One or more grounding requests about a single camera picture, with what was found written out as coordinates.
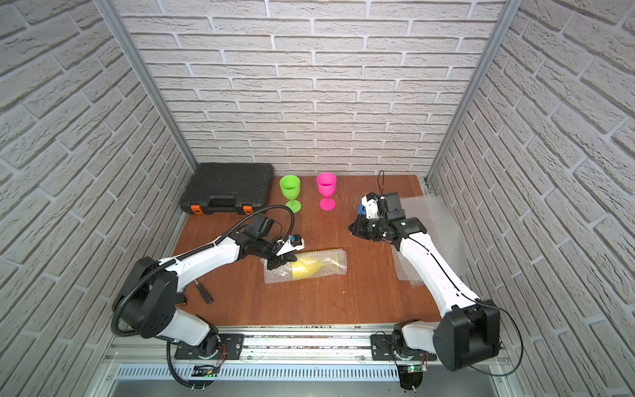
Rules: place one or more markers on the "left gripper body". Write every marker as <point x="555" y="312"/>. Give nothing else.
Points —
<point x="274" y="255"/>

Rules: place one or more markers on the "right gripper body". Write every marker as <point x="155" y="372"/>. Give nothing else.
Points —
<point x="375" y="228"/>

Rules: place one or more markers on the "yellow plastic wine glass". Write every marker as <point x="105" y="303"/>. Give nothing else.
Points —
<point x="312" y="268"/>

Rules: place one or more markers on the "bubble wrap sheet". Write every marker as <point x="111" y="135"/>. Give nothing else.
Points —
<point x="284" y="273"/>
<point x="442" y="227"/>

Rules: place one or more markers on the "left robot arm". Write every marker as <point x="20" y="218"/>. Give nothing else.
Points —
<point x="147" y="303"/>

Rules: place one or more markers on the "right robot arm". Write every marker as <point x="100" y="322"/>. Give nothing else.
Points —
<point x="469" y="329"/>

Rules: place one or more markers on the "pink plastic wine glass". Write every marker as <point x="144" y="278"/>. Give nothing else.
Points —
<point x="327" y="184"/>

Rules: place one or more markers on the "green plastic wine glass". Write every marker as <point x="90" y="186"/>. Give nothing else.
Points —
<point x="290" y="189"/>

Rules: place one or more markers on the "black plastic tool case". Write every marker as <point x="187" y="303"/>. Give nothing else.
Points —
<point x="228" y="188"/>

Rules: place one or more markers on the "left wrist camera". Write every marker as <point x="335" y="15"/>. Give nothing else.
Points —
<point x="291" y="244"/>

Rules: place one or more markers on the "black handled screwdriver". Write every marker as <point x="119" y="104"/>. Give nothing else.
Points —
<point x="206" y="297"/>

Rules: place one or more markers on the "aluminium mounting rail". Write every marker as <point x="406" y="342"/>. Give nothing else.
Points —
<point x="275" y="353"/>

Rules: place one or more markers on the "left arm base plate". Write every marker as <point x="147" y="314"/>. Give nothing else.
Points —
<point x="228" y="345"/>

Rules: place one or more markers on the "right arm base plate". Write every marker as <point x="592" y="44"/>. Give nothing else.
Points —
<point x="384" y="348"/>

